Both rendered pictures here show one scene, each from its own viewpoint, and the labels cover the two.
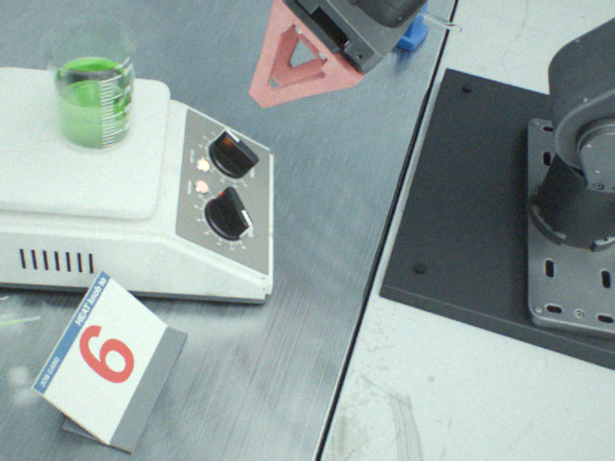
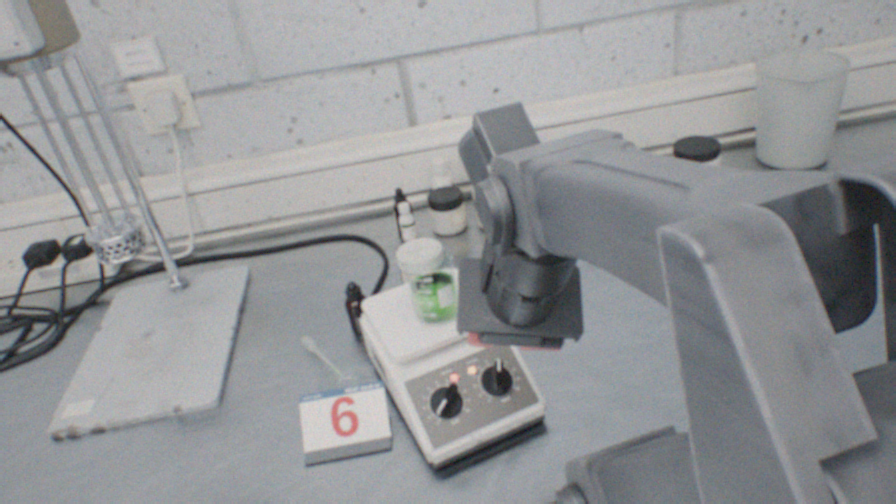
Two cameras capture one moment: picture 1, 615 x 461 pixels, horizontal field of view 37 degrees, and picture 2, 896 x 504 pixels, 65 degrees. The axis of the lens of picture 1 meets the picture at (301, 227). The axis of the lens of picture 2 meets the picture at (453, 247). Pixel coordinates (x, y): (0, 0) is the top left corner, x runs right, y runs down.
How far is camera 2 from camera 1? 0.58 m
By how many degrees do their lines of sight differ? 61
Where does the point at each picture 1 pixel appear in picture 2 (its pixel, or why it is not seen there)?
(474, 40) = not seen: hidden behind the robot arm
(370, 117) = not seen: hidden behind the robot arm
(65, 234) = (377, 348)
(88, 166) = (409, 324)
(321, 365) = not seen: outside the picture
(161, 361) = (365, 446)
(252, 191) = (489, 406)
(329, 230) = (524, 474)
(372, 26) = (481, 310)
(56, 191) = (383, 324)
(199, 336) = (394, 453)
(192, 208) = (433, 381)
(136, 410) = (329, 452)
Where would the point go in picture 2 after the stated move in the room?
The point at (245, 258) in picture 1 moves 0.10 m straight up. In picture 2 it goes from (431, 428) to (412, 348)
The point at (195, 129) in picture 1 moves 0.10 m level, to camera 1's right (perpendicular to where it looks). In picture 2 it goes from (495, 352) to (527, 418)
